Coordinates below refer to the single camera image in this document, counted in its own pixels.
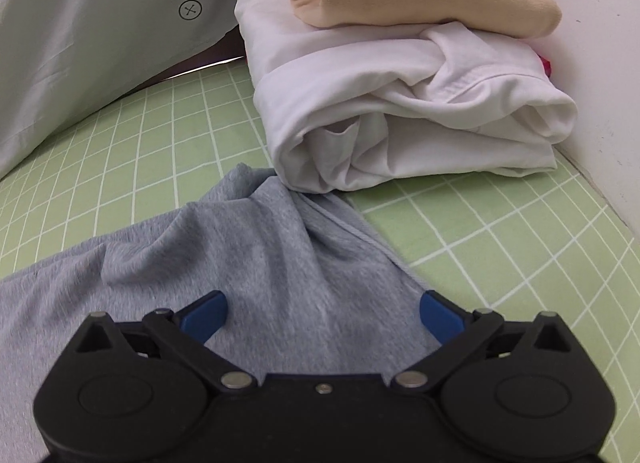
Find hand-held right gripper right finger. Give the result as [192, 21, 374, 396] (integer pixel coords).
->
[390, 290, 576, 394]

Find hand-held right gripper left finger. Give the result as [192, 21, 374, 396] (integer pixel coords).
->
[75, 290, 258, 394]

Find grey printed bed sheet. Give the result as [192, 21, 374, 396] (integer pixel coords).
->
[0, 0, 248, 178]

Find white folded garment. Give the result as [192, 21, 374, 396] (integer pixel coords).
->
[235, 0, 579, 194]

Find grey pants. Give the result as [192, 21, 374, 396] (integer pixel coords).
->
[0, 163, 441, 463]

